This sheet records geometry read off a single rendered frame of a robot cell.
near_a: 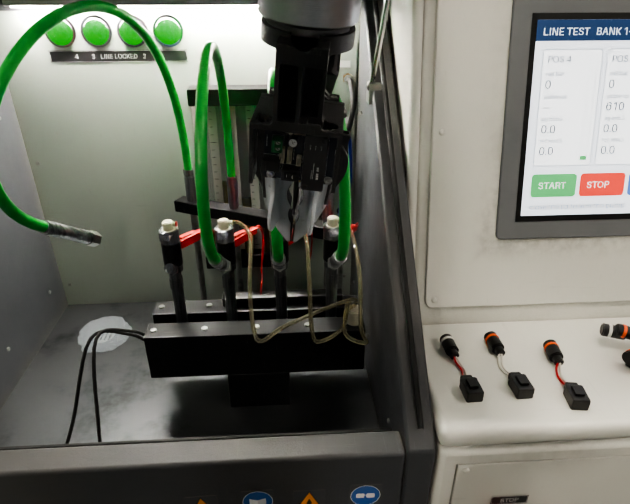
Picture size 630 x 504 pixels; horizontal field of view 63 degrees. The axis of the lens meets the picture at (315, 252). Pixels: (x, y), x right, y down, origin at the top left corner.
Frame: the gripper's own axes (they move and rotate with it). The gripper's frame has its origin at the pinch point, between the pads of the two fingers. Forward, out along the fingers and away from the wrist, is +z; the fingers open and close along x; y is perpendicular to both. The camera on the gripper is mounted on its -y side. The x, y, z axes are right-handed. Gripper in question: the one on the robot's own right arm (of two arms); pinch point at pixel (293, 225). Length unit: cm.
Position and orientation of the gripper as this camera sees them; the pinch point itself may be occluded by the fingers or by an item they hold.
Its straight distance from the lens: 52.3
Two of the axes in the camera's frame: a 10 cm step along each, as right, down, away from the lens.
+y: -0.7, 6.1, -7.9
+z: -0.9, 7.9, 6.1
